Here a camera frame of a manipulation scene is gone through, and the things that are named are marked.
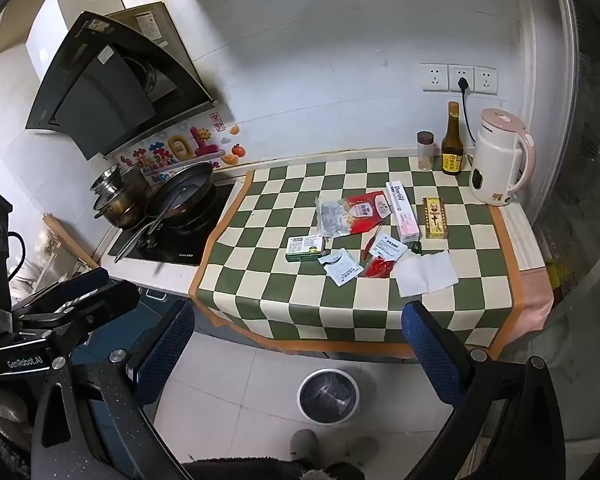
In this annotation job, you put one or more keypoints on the white round trash bin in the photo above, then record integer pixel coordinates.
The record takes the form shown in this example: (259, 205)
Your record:
(328, 397)

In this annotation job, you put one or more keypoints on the white printed sachet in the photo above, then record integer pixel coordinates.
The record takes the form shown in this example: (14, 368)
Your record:
(342, 270)
(387, 247)

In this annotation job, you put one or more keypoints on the grey slipper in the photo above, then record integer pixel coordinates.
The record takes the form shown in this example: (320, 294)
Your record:
(364, 452)
(302, 444)

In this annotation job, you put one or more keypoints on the black range hood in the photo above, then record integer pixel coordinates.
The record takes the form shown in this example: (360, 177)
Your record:
(95, 90)

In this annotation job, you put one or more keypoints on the long-stemmed red chili pepper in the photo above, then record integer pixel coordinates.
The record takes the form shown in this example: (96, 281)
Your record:
(368, 254)

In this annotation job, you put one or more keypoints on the steel pot with glass lid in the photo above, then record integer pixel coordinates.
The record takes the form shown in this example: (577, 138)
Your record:
(120, 195)

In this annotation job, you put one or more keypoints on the colourful wall stickers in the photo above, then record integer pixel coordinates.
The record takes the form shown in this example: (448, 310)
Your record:
(190, 147)

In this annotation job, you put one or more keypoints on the dark sauce bottle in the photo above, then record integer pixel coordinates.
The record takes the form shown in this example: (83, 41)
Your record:
(451, 155)

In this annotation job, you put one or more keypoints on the black frying pan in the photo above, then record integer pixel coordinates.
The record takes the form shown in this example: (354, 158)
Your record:
(182, 192)

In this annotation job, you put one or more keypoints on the black induction cooktop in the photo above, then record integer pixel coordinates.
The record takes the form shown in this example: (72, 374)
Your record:
(200, 240)

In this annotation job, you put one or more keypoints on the green white medicine box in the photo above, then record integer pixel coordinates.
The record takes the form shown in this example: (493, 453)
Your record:
(306, 249)

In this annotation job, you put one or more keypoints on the white paper tissue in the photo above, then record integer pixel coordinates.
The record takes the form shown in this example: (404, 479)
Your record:
(427, 275)

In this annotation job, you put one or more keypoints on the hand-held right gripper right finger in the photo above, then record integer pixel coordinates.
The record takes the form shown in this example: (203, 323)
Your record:
(430, 355)

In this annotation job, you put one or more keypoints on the black power plug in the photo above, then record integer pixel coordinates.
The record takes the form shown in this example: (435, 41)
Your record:
(463, 84)

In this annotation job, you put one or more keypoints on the white pink long box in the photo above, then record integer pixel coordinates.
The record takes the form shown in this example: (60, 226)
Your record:
(405, 212)

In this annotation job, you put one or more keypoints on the clear spice jar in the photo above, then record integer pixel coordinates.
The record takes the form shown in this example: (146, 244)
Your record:
(425, 155)

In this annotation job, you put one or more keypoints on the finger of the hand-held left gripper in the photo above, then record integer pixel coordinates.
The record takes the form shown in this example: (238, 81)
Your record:
(70, 287)
(105, 302)

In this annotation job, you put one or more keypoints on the white wall socket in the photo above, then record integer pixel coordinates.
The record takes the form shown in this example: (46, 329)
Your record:
(486, 80)
(455, 72)
(434, 78)

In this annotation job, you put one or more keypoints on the yellow medicine box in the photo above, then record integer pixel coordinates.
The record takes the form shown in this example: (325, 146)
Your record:
(435, 217)

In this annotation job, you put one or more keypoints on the green white checkered tablecloth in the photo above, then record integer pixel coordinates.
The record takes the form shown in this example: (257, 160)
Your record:
(280, 305)

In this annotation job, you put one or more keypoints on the wooden board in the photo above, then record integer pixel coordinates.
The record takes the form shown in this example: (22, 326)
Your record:
(72, 242)

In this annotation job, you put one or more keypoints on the red and clear food bag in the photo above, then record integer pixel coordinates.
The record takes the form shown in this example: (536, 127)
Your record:
(367, 212)

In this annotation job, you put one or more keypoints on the white pink electric kettle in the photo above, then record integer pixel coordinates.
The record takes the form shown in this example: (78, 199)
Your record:
(495, 160)

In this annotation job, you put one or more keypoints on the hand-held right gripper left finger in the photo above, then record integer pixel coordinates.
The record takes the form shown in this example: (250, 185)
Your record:
(162, 355)

